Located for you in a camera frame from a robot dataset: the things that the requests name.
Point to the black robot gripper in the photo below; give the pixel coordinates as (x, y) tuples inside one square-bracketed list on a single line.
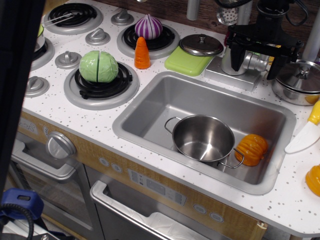
[(263, 40)]

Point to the silver toy faucet lever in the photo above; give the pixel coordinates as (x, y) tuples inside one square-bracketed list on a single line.
[(253, 61)]

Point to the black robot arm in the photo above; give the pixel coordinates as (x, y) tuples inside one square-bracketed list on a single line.
[(271, 13)]

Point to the grey vertical pole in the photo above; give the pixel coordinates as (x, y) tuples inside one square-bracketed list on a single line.
[(192, 9)]

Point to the silver faucet base block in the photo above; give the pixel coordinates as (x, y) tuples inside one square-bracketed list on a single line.
[(245, 81)]

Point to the steel pot with lid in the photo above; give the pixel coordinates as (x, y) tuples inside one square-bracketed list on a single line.
[(298, 83)]

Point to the perforated steel ladle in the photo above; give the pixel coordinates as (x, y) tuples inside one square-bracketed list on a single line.
[(227, 16)]

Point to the steel pot lid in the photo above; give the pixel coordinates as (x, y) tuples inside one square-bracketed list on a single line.
[(201, 45)]

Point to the green cutting board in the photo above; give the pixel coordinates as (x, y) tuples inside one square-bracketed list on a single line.
[(184, 63)]

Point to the grey toy sink basin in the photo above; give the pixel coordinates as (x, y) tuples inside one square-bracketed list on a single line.
[(170, 96)]

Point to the orange toy pumpkin half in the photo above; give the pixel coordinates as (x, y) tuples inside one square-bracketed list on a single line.
[(252, 147)]

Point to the back right stove burner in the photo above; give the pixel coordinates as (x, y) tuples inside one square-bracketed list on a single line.
[(158, 48)]

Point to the stove burner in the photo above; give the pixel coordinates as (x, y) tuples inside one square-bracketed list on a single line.
[(86, 18), (43, 55), (101, 96), (158, 48)]

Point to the white toy knife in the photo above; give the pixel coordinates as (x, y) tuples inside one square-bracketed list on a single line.
[(308, 135)]

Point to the small steel pot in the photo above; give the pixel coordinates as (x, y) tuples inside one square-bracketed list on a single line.
[(203, 138)]

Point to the purple striped toy onion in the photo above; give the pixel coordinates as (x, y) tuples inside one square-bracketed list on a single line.
[(148, 27)]

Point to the orange toy carrot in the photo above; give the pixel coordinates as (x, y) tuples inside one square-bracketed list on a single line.
[(141, 55)]

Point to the yellow toy vegetable piece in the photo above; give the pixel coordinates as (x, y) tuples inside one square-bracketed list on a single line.
[(312, 179)]

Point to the front right stove burner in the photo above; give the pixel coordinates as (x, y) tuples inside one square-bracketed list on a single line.
[(101, 96)]

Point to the silver stove knob back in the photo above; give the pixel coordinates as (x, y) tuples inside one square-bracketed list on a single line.
[(122, 18)]

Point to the silver stove knob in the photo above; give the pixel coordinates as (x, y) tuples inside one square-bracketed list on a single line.
[(68, 60), (97, 37), (36, 86), (122, 18)]

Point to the green toy cabbage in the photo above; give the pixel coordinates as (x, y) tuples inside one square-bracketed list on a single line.
[(98, 67)]

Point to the silver stove knob middle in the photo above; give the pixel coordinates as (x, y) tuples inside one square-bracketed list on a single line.
[(97, 37)]

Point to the back left stove burner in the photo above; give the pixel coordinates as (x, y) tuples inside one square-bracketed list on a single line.
[(86, 18)]

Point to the silver stove knob left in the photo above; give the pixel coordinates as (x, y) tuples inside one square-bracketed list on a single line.
[(68, 60)]

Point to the silver metal tongs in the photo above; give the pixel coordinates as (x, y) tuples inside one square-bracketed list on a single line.
[(57, 20)]

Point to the front left stove burner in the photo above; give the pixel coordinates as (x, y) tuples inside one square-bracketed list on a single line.
[(43, 55)]

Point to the steel pot at left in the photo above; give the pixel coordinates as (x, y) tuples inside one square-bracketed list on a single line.
[(40, 41)]

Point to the silver oven dial knob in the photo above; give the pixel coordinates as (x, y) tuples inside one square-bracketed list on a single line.
[(59, 146)]

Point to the silver stove knob front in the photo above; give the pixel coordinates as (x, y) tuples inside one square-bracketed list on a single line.
[(36, 86)]

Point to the blue clamp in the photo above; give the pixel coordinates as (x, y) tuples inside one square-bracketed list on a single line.
[(26, 199)]

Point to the silver dishwasher door handle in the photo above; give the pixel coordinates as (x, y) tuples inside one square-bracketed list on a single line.
[(120, 222)]

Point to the silver oven door handle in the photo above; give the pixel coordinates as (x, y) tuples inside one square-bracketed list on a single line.
[(60, 175)]

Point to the dark foreground post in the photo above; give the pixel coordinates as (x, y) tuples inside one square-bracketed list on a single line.
[(19, 25)]

